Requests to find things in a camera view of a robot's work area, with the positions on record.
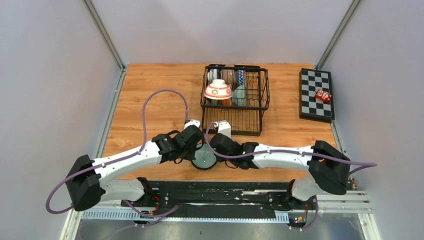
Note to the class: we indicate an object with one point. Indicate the black wire dish rack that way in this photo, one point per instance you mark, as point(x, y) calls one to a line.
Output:
point(250, 98)

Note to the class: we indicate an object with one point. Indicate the brown cream glazed bowl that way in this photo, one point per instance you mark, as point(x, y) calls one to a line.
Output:
point(227, 74)

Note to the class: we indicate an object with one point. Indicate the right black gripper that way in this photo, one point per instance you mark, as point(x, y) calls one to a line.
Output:
point(222, 160)

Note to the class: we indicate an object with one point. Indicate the white orange bowl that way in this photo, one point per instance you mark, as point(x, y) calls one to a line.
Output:
point(226, 102)

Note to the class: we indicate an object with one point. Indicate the black celadon bowl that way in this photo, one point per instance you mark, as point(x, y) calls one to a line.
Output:
point(204, 159)

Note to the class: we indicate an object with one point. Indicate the small red toy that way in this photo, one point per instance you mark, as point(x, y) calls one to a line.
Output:
point(323, 96)

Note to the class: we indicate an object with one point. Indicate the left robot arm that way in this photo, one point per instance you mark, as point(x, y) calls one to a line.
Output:
point(92, 181)

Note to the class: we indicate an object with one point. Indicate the black cream patterned bowl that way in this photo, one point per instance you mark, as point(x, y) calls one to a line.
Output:
point(213, 102)

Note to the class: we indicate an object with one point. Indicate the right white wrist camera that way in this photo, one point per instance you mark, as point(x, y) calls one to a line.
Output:
point(223, 127)

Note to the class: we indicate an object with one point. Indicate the red patterned bowl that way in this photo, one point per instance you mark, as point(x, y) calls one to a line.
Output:
point(240, 77)

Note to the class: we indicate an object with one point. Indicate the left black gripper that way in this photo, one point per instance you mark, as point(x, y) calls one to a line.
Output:
point(191, 156)

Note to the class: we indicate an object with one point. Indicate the red floral small bowl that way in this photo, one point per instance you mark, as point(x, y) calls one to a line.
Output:
point(218, 90)

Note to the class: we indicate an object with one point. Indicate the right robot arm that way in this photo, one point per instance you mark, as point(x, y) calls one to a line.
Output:
point(327, 167)

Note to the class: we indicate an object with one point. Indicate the black white checkerboard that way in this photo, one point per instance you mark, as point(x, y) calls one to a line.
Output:
point(310, 108)

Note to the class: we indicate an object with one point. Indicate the pale green bowl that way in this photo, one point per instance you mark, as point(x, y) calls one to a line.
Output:
point(239, 97)

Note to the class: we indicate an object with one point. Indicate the blue floral bowl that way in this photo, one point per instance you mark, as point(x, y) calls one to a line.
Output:
point(213, 74)

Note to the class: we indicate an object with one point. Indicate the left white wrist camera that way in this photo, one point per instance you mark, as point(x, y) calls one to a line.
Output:
point(192, 122)

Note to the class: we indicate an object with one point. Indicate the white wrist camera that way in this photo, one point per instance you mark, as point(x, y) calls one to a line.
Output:
point(223, 127)
point(192, 122)

